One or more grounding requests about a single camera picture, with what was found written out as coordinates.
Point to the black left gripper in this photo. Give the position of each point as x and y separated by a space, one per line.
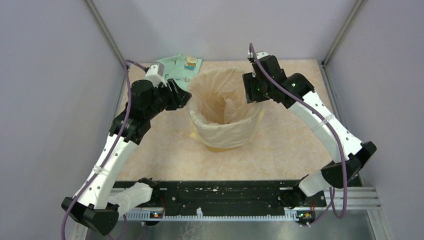
179 97

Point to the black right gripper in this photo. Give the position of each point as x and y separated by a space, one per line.
249 79

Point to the translucent yellowish trash bag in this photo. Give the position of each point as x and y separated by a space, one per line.
219 114

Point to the orange plastic trash bin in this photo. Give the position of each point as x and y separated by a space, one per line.
218 149

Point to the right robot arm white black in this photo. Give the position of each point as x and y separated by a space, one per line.
296 93

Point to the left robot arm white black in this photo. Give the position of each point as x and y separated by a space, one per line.
93 206

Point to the green patterned cloth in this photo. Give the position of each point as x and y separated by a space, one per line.
181 68

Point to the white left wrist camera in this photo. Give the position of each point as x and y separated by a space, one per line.
155 74

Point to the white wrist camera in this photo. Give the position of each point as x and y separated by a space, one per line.
155 74
259 55

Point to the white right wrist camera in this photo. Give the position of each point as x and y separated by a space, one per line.
259 55

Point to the right aluminium frame post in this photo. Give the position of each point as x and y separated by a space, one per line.
353 14

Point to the aluminium frame post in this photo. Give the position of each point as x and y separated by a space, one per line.
105 32
353 14

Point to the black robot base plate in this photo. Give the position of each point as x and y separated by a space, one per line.
231 198

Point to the left aluminium frame post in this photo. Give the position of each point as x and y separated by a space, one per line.
105 32

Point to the grey slotted cable duct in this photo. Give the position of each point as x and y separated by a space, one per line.
156 216

